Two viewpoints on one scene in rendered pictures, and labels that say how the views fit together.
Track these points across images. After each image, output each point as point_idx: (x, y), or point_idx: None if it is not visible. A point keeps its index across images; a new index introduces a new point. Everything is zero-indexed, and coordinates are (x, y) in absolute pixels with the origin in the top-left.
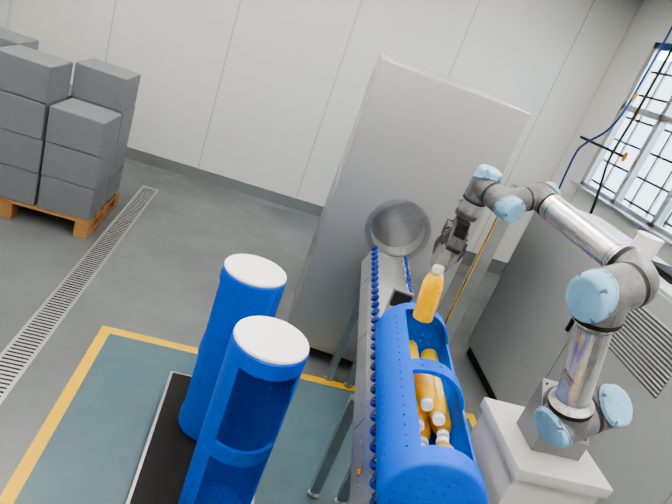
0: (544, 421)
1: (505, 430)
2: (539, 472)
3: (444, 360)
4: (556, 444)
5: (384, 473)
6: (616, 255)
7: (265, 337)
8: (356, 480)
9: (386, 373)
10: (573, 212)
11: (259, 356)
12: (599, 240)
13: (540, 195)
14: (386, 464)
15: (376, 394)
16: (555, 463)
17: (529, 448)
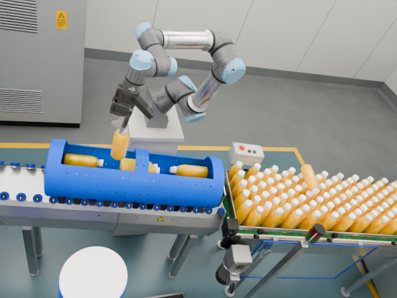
0: (197, 118)
1: (156, 135)
2: (181, 130)
3: (78, 150)
4: (200, 119)
5: (215, 200)
6: (214, 42)
7: (97, 282)
8: (165, 221)
9: (136, 190)
10: (181, 35)
11: (126, 281)
12: (201, 40)
13: (160, 40)
14: (211, 198)
15: (139, 200)
16: (169, 120)
17: (165, 128)
